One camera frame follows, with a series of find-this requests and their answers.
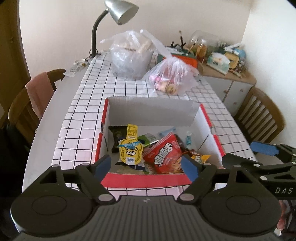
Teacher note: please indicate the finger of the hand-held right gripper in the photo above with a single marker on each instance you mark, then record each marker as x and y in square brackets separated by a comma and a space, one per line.
[263, 148]
[235, 161]

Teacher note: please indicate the yellow cartoon snack packet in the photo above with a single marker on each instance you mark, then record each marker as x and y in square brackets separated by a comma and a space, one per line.
[129, 153]

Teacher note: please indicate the black jacket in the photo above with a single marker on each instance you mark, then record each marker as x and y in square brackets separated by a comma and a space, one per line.
[11, 162]

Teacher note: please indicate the pink towel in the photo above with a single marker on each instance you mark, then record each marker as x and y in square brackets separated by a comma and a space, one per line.
[39, 92]

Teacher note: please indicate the silver desk lamp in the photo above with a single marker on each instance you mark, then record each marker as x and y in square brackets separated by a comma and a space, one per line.
[120, 10]

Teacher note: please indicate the orange box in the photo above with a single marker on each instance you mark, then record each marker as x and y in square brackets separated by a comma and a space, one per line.
[185, 60]

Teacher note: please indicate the black pen holder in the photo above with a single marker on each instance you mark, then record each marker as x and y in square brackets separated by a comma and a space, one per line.
[180, 45]

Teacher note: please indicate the white sideboard cabinet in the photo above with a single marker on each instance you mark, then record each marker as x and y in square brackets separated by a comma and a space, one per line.
[238, 90]

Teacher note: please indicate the person's right hand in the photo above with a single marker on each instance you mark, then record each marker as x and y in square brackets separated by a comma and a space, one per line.
[283, 222]

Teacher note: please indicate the white checked tablecloth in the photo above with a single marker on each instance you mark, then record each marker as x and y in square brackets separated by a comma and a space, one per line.
[87, 99]

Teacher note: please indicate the large clear plastic bag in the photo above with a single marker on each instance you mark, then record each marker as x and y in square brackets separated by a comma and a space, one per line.
[129, 58]

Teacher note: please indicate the wooden chair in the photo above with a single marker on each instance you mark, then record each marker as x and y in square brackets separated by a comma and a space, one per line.
[261, 111]
[18, 109]

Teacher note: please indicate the wooden door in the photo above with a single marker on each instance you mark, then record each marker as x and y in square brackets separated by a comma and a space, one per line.
[9, 46]

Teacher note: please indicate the white and green tissue box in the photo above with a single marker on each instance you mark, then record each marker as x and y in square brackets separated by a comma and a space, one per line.
[217, 61]

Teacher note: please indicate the large clear glass jar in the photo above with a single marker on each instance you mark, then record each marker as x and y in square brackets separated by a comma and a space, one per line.
[211, 40]

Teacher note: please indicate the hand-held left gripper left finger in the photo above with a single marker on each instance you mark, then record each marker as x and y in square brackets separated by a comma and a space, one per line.
[101, 166]

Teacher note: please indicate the small clear package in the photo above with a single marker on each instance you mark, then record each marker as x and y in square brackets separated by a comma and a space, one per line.
[76, 66]

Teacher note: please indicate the green snack packet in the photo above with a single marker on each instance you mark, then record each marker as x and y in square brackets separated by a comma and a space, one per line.
[149, 139]

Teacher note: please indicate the small pale blue sachet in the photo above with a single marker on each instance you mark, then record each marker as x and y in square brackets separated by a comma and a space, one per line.
[189, 138]

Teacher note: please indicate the black snack packet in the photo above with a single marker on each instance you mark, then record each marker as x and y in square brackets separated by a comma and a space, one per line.
[116, 134]

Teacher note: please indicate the amber glass jar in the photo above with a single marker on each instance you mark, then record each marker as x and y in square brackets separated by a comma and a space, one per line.
[201, 52]

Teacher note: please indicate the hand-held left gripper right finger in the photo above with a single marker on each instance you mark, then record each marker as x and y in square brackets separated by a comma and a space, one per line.
[190, 169]

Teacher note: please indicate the light blue snack packet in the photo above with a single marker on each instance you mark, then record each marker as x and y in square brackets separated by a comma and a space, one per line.
[166, 133]

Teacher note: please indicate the red snack packet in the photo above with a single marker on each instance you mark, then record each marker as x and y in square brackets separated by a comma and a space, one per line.
[164, 157]

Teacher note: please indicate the small plastic bag of sweets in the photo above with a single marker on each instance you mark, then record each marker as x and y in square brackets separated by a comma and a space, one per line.
[173, 74]

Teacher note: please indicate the red cardboard box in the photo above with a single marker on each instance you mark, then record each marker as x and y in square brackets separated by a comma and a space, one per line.
[143, 179]

